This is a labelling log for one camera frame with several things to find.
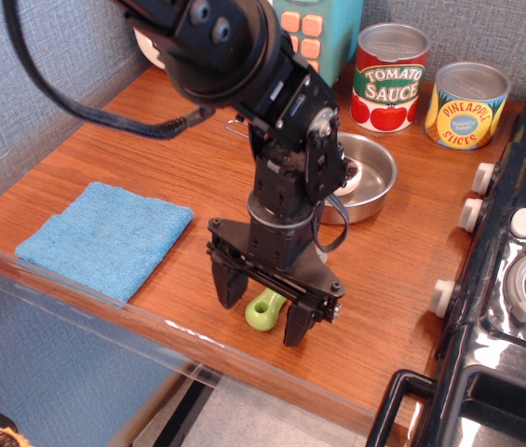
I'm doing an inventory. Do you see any toy mushroom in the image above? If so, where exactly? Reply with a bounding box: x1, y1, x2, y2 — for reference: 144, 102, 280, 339
335, 156, 362, 196

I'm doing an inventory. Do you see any grey stove knob upper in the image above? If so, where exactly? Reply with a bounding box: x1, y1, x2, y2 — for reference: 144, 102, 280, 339
471, 163, 496, 196

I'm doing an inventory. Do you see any grey stove knob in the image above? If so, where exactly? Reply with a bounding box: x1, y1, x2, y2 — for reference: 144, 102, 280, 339
471, 163, 496, 196
458, 198, 483, 233
429, 279, 456, 318

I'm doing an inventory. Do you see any grey stove knob middle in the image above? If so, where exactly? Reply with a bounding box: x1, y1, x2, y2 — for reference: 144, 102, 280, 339
458, 198, 483, 233

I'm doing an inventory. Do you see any grey stove knob lower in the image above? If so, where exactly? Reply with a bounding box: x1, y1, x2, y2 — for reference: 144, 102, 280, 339
429, 279, 456, 318

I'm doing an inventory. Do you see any toy microwave oven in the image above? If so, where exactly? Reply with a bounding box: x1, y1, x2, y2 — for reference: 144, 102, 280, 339
127, 1, 363, 102

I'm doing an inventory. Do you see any pineapple slices can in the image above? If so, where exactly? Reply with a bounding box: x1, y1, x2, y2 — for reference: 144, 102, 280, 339
425, 61, 511, 151

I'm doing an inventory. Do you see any blue cloth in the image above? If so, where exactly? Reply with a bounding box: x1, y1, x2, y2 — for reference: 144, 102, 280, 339
15, 183, 194, 303

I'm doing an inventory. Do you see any green handled grey spatula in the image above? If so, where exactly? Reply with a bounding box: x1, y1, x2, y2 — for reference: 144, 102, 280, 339
245, 289, 287, 332

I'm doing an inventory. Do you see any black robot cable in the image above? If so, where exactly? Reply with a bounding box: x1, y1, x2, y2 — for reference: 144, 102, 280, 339
1, 0, 217, 141

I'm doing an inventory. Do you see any clear acrylic barrier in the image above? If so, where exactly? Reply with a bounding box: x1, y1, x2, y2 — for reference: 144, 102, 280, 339
0, 255, 366, 446

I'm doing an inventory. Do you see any small steel frying pan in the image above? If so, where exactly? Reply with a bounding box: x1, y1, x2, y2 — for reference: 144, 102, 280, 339
224, 119, 398, 226

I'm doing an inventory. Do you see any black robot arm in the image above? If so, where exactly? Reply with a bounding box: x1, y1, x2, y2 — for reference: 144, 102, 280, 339
120, 1, 347, 346

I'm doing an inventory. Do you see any tomato sauce can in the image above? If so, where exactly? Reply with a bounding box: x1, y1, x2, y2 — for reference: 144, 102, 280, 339
350, 22, 431, 133

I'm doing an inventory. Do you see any black toy stove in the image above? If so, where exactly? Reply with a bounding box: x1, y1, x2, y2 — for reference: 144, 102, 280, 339
367, 101, 526, 446

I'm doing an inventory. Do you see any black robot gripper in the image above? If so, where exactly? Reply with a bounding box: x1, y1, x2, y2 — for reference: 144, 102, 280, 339
208, 210, 346, 347

